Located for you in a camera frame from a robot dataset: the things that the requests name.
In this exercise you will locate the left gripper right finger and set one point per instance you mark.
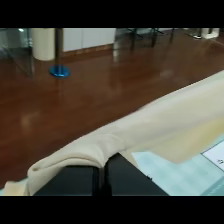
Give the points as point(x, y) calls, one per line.
point(130, 180)

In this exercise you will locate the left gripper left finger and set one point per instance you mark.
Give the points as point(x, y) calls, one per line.
point(73, 181)

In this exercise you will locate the cream shirt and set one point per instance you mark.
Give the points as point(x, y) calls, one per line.
point(166, 123)

